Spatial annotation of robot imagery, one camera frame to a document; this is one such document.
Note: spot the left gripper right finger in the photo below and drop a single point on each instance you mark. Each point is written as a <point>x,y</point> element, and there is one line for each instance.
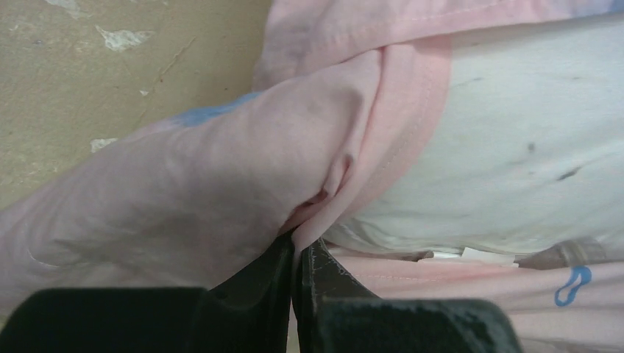
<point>336,313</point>

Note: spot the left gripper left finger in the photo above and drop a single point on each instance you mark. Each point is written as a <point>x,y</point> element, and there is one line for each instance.
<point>247,313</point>

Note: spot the pink pillow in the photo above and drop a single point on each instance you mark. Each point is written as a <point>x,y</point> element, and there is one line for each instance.
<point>346,95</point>

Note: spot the white pillow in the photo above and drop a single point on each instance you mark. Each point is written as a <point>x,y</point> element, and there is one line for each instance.
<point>526,159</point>

